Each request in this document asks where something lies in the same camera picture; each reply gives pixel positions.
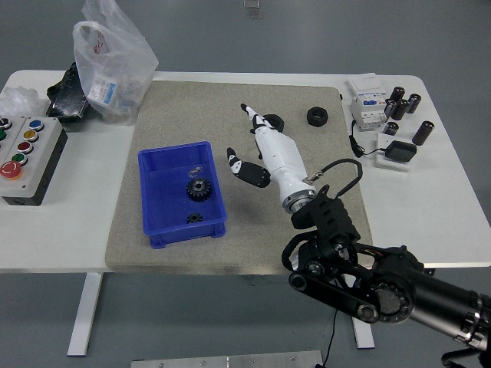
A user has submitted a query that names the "blue plastic box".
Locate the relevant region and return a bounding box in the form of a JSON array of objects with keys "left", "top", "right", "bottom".
[{"left": 137, "top": 140, "right": 228, "bottom": 250}]

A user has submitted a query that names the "grey five-button control box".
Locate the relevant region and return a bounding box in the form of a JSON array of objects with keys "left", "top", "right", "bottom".
[{"left": 0, "top": 116, "right": 68, "bottom": 207}]

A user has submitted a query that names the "grey-brown felt mat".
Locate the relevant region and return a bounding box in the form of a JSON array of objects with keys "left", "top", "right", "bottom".
[{"left": 104, "top": 79, "right": 373, "bottom": 276}]

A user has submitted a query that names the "white circuit breaker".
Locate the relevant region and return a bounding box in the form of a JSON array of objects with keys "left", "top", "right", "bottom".
[{"left": 347, "top": 72, "right": 387, "bottom": 133}]

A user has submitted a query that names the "black floor cable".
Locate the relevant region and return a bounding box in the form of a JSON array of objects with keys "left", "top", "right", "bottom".
[{"left": 320, "top": 308, "right": 341, "bottom": 367}]

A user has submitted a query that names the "white flat plate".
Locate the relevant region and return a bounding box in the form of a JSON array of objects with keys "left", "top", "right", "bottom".
[{"left": 374, "top": 132, "right": 417, "bottom": 173}]

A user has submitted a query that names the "crumpled clear plastic wrap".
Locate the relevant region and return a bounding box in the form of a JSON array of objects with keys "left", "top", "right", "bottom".
[{"left": 0, "top": 86, "right": 49, "bottom": 118}]

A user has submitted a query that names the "black adapter cord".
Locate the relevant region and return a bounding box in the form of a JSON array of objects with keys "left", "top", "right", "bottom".
[{"left": 348, "top": 119, "right": 388, "bottom": 158}]

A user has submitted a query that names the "clear plastic bag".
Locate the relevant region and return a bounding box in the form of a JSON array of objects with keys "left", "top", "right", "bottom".
[{"left": 71, "top": 0, "right": 160, "bottom": 127}]

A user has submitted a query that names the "black power adapter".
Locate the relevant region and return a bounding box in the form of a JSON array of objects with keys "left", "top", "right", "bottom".
[{"left": 384, "top": 140, "right": 417, "bottom": 162}]

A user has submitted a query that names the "small black hex nut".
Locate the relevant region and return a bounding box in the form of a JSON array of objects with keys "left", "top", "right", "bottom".
[{"left": 306, "top": 106, "right": 329, "bottom": 127}]

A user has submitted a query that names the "large black hex nut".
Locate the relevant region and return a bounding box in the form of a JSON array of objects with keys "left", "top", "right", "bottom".
[{"left": 264, "top": 113, "right": 285, "bottom": 133}]

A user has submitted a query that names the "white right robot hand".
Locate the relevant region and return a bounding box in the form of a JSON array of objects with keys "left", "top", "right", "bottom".
[{"left": 226, "top": 102, "right": 314, "bottom": 204}]

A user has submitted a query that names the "white table leg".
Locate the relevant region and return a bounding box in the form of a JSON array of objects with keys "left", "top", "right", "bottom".
[
  {"left": 351, "top": 317, "right": 375, "bottom": 349},
  {"left": 67, "top": 272, "right": 104, "bottom": 357}
]

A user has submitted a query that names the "large black gear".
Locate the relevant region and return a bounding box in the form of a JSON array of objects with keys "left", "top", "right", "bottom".
[{"left": 186, "top": 178, "right": 213, "bottom": 204}]

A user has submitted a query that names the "black foam tray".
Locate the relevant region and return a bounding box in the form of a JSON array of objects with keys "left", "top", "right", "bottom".
[{"left": 44, "top": 62, "right": 91, "bottom": 123}]

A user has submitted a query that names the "white blue carton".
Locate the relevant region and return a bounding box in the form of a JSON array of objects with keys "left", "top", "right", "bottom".
[{"left": 87, "top": 74, "right": 118, "bottom": 104}]

